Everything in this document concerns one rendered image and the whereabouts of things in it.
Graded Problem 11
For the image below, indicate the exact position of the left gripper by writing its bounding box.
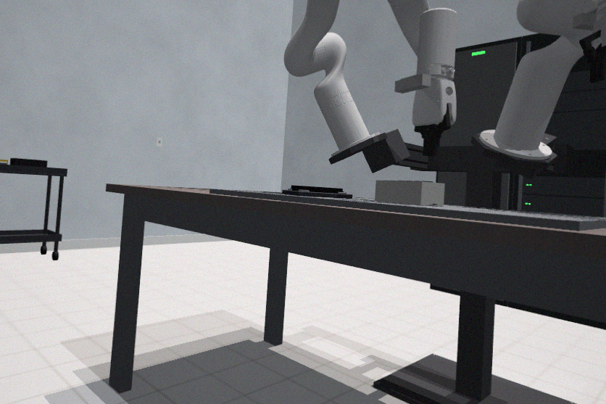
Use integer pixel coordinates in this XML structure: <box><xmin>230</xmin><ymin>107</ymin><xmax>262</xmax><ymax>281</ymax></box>
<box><xmin>579</xmin><ymin>2</ymin><xmax>606</xmax><ymax>83</ymax></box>

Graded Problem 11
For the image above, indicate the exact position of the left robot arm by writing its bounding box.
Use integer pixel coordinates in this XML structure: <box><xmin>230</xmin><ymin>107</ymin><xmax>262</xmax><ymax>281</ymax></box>
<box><xmin>479</xmin><ymin>0</ymin><xmax>606</xmax><ymax>160</ymax></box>

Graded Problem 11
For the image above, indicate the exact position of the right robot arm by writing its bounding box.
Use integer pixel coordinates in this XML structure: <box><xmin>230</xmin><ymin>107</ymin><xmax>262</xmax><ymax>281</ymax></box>
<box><xmin>284</xmin><ymin>0</ymin><xmax>457</xmax><ymax>156</ymax></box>

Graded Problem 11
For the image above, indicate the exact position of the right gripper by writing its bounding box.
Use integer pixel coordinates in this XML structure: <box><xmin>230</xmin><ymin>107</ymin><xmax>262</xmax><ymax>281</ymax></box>
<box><xmin>412</xmin><ymin>78</ymin><xmax>456</xmax><ymax>157</ymax></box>

